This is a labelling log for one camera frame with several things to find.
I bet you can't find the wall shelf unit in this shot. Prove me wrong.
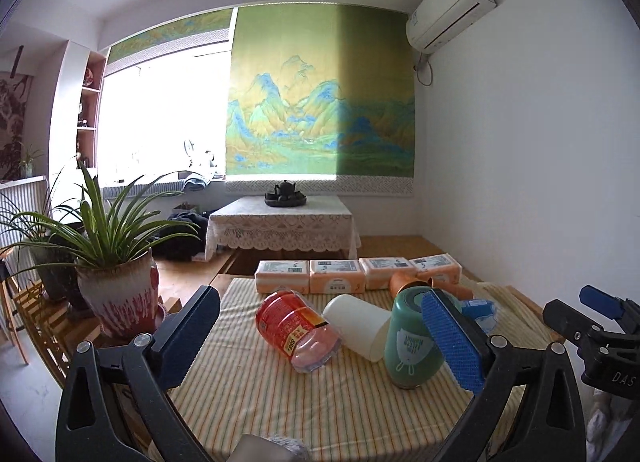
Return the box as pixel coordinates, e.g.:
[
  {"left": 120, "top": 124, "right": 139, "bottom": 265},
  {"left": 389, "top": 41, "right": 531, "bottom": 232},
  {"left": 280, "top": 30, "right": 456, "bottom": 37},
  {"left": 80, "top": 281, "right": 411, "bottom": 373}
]
[{"left": 75, "top": 50, "right": 108, "bottom": 170}]

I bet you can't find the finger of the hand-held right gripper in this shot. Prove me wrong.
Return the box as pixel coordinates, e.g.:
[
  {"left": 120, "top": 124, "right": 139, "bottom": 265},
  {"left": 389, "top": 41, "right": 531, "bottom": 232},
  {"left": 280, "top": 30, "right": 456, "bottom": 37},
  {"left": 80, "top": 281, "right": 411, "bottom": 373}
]
[
  {"left": 542, "top": 299, "right": 607, "bottom": 359},
  {"left": 579, "top": 285, "right": 640, "bottom": 339}
]

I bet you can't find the plant in red-white pot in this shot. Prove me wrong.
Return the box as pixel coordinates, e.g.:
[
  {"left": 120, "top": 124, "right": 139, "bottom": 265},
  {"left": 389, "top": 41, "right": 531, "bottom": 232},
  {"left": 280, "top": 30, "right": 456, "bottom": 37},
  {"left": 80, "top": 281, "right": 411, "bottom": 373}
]
[{"left": 10, "top": 156, "right": 203, "bottom": 341}]

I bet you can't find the plant in dark pot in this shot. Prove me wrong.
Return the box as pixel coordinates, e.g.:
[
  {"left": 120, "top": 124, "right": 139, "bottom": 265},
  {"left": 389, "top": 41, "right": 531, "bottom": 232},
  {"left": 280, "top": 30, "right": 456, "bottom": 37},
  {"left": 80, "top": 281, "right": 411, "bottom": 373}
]
[{"left": 0, "top": 162, "right": 88, "bottom": 304}]

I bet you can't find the dark tea tray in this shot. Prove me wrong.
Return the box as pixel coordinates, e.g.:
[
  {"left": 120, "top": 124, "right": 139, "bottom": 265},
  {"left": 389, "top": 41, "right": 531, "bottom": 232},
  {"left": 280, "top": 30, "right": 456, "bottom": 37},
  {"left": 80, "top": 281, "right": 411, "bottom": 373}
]
[{"left": 264, "top": 191, "right": 307, "bottom": 208}]

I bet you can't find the air conditioner cable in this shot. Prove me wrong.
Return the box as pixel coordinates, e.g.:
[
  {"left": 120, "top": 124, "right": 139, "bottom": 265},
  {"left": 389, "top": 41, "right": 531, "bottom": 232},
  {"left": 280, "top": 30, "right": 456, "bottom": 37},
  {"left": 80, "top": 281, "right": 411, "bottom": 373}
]
[{"left": 414, "top": 52, "right": 435, "bottom": 88}]

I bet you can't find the wooden plant stand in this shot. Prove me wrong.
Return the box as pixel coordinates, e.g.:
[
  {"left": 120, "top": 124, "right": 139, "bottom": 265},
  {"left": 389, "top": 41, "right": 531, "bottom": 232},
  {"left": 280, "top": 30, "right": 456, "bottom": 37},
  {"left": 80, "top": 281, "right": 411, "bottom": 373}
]
[{"left": 9, "top": 279, "right": 182, "bottom": 383}]

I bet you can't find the white radiator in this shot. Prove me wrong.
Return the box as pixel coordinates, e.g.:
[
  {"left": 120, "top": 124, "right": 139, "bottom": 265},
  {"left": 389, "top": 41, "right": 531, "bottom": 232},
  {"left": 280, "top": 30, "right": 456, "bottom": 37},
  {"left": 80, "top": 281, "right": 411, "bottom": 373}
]
[{"left": 0, "top": 175, "right": 51, "bottom": 255}]

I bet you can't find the narrow landscape roller blind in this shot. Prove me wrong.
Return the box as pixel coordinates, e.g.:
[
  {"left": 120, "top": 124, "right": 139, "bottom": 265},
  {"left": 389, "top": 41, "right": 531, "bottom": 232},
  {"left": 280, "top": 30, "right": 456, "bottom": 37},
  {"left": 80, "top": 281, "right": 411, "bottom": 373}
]
[{"left": 107, "top": 10, "right": 235, "bottom": 76}]

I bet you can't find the blue and white packet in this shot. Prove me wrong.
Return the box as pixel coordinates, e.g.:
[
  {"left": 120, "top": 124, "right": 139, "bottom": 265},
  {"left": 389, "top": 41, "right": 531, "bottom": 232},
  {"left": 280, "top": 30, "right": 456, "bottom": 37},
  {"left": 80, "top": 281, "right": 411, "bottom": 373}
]
[{"left": 459, "top": 298, "right": 499, "bottom": 334}]

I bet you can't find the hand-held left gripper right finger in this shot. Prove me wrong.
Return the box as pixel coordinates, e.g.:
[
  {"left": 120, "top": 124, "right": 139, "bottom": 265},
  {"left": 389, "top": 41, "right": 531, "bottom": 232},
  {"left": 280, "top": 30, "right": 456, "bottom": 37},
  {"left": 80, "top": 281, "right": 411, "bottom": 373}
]
[{"left": 421, "top": 289, "right": 586, "bottom": 462}]

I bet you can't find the striped tablecloth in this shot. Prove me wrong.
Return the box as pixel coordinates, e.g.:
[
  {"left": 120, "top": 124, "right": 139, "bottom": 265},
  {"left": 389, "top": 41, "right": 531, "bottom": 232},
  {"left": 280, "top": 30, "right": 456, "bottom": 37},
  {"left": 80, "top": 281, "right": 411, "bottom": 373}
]
[{"left": 167, "top": 276, "right": 555, "bottom": 462}]

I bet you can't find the dark clothes pile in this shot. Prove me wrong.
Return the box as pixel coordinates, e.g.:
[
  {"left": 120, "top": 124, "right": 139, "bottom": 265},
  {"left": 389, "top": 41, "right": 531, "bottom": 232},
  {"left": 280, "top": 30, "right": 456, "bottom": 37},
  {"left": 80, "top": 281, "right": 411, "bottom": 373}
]
[{"left": 150, "top": 211, "right": 212, "bottom": 261}]

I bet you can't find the white air conditioner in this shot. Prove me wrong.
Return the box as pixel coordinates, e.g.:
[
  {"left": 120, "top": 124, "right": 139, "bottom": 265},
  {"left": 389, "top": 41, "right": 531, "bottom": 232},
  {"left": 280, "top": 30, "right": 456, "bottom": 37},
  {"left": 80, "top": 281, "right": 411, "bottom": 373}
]
[{"left": 405, "top": 0, "right": 499, "bottom": 54}]

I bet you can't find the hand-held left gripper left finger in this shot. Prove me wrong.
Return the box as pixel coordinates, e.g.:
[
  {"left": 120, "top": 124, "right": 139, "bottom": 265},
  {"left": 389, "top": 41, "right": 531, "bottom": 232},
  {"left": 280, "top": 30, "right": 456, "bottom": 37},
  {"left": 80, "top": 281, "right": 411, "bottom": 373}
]
[{"left": 55, "top": 285, "right": 221, "bottom": 462}]

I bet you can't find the lace tablecloth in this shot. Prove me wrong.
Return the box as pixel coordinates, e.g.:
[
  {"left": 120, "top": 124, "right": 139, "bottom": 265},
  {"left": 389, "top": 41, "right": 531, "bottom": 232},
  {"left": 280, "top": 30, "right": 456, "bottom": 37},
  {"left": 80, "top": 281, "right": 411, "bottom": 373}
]
[{"left": 204, "top": 195, "right": 362, "bottom": 261}]

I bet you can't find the white cup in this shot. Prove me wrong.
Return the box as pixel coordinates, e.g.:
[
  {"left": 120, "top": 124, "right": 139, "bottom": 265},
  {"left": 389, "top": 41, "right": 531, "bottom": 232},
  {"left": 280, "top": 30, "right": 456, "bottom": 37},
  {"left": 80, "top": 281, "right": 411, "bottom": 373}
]
[{"left": 322, "top": 294, "right": 394, "bottom": 362}]

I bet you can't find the green cup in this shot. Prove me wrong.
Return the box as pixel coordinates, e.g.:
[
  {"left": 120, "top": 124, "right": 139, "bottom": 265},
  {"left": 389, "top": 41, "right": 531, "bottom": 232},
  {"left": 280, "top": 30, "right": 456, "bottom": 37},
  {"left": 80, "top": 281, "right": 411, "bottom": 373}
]
[{"left": 384, "top": 287, "right": 464, "bottom": 389}]

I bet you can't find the orange cup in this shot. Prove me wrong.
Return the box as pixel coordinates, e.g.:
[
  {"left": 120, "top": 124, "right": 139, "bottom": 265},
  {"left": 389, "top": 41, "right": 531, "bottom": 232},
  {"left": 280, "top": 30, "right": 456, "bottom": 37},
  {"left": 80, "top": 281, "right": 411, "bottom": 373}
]
[{"left": 389, "top": 272, "right": 434, "bottom": 304}]

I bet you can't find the orange tissue pack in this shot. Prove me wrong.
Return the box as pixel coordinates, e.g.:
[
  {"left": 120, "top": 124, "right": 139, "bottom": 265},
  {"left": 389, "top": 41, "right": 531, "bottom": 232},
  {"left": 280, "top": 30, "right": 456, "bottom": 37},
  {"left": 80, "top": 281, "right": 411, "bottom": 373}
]
[
  {"left": 309, "top": 259, "right": 363, "bottom": 295},
  {"left": 254, "top": 260, "right": 311, "bottom": 295},
  {"left": 359, "top": 257, "right": 417, "bottom": 290},
  {"left": 410, "top": 253, "right": 463, "bottom": 286}
]

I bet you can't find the white cloth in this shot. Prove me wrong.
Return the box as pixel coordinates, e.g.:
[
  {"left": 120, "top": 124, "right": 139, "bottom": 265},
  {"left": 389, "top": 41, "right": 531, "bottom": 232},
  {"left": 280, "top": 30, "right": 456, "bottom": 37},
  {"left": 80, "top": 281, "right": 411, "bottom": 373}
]
[{"left": 586, "top": 389, "right": 623, "bottom": 450}]

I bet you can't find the red label plastic bottle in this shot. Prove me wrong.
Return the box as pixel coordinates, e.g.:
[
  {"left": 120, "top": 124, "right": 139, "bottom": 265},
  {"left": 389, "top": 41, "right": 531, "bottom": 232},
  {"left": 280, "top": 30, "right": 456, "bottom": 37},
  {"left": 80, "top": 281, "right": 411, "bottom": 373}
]
[{"left": 255, "top": 291, "right": 344, "bottom": 374}]

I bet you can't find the hanging scroll painting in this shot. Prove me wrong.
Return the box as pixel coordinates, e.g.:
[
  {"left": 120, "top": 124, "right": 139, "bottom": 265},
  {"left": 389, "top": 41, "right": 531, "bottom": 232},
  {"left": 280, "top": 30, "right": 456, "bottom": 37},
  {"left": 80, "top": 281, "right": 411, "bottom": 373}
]
[{"left": 0, "top": 45, "right": 30, "bottom": 182}]

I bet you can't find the grey fuzzy object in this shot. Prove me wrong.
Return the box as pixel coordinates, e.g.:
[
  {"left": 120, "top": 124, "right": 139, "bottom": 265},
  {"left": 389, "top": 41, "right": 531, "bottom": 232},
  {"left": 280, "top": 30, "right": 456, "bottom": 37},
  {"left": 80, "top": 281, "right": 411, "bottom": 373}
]
[{"left": 234, "top": 434, "right": 312, "bottom": 462}]

